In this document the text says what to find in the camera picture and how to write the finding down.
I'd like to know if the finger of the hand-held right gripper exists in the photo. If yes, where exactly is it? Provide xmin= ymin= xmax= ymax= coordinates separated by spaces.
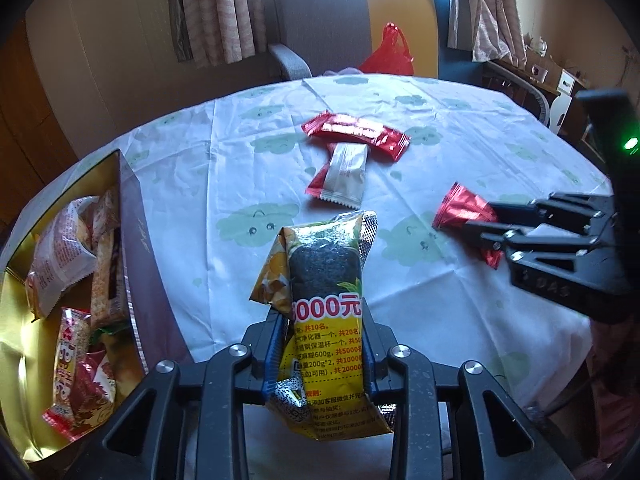
xmin=487 ymin=191 xmax=618 ymax=233
xmin=460 ymin=221 xmax=608 ymax=281

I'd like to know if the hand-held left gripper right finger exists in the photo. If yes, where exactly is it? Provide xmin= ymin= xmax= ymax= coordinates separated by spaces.
xmin=360 ymin=305 xmax=586 ymax=480

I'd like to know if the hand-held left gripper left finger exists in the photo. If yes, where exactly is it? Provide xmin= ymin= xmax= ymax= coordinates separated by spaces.
xmin=65 ymin=307 xmax=293 ymax=480

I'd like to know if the dark red foil snack packet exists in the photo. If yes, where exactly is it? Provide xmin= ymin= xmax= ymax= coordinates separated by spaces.
xmin=431 ymin=182 xmax=505 ymax=271

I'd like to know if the yellow black sesame snack packet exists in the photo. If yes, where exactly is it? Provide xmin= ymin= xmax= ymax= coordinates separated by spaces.
xmin=249 ymin=210 xmax=396 ymax=442

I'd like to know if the maroon gift box gold interior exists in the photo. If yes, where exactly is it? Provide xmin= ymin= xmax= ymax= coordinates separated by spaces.
xmin=0 ymin=149 xmax=196 ymax=466

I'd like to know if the puffed rice bar packet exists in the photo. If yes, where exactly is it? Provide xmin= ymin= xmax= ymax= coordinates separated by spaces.
xmin=90 ymin=189 xmax=132 ymax=328

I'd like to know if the clear snack packet red label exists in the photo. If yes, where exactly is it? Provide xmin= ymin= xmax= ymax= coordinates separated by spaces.
xmin=42 ymin=307 xmax=121 ymax=443

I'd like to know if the clear bread packet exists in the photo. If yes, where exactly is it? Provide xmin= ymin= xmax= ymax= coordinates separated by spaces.
xmin=25 ymin=196 xmax=101 ymax=321

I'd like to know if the white carton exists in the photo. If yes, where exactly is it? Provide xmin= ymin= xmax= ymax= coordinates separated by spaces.
xmin=550 ymin=70 xmax=583 ymax=133

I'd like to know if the person's pink clothing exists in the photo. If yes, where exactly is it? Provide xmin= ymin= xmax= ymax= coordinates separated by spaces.
xmin=585 ymin=320 xmax=640 ymax=466

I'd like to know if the wooden side table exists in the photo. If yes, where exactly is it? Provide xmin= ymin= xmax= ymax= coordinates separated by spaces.
xmin=487 ymin=35 xmax=601 ymax=136

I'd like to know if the white snack packet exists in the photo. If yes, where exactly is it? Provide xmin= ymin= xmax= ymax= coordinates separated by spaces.
xmin=320 ymin=142 xmax=369 ymax=209

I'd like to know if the long red snack packet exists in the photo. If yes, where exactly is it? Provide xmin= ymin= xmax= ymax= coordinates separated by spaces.
xmin=301 ymin=110 xmax=412 ymax=162

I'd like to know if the small red snack packet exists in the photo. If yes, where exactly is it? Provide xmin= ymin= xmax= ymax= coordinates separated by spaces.
xmin=305 ymin=142 xmax=341 ymax=200

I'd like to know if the red plastic bag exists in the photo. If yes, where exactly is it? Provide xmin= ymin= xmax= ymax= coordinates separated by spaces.
xmin=359 ymin=22 xmax=416 ymax=76

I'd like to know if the white tablecloth green cloud print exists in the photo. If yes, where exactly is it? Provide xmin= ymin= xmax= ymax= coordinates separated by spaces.
xmin=30 ymin=74 xmax=613 ymax=480

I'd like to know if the beige patterned curtain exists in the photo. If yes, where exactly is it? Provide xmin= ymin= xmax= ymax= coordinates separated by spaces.
xmin=450 ymin=0 xmax=528 ymax=63
xmin=167 ymin=0 xmax=268 ymax=63

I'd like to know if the grey yellow blue armchair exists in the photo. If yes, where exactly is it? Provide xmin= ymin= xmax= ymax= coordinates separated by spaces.
xmin=270 ymin=0 xmax=556 ymax=126

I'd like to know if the wooden cabinet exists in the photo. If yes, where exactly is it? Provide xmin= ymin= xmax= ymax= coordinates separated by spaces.
xmin=0 ymin=20 xmax=81 ymax=211

